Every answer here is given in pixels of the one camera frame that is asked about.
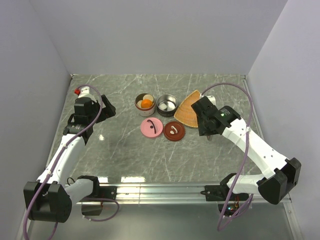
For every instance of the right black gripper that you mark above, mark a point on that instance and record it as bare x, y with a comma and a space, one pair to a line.
202, 131

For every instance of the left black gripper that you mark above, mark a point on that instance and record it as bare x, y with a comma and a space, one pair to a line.
109, 110

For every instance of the metal tongs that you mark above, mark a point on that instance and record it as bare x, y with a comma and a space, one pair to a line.
209, 137

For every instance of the white sushi roll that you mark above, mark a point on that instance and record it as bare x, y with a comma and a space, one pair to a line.
163, 106

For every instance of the beige bun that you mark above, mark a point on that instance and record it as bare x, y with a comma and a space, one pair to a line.
139, 103
148, 97

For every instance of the orange round bun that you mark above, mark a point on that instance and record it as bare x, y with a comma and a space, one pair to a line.
146, 103

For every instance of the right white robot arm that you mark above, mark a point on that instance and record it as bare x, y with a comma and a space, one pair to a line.
279, 175

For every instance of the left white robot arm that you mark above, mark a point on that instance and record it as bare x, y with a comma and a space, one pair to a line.
48, 199

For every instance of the black steel lunch container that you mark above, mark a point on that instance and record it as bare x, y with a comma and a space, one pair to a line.
172, 103

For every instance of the pink-white steel lunch container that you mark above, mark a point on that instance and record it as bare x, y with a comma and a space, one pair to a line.
145, 112

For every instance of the woven bamboo triangular tray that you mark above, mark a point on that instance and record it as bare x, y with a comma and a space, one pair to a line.
185, 113

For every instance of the brown round lid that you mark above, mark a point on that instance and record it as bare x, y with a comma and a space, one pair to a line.
174, 131

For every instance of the pink round lid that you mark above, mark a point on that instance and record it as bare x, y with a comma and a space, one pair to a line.
151, 127

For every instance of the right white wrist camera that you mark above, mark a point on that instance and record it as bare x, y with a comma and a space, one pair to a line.
212, 99

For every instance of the aluminium mounting rail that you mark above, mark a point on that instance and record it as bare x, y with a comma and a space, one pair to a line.
160, 193

